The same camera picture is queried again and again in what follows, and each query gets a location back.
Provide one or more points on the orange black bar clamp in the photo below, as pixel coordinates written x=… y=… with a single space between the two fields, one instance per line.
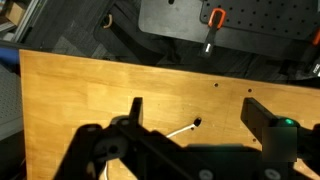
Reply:
x=215 y=23

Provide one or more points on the cardboard box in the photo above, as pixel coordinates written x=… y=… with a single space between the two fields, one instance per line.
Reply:
x=15 y=11

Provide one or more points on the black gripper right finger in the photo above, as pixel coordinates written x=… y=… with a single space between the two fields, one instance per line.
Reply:
x=283 y=141

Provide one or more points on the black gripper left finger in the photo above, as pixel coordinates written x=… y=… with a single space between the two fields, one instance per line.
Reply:
x=149 y=155

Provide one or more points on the black perforated breadboard plate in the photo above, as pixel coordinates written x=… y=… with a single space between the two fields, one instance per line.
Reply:
x=293 y=19

